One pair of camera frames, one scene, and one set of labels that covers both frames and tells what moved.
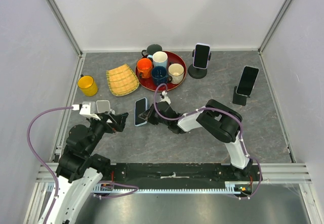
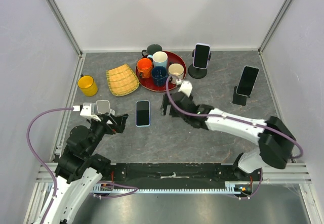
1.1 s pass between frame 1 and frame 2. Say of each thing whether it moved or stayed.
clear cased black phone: stayed
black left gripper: stayed
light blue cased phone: stayed
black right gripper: moved
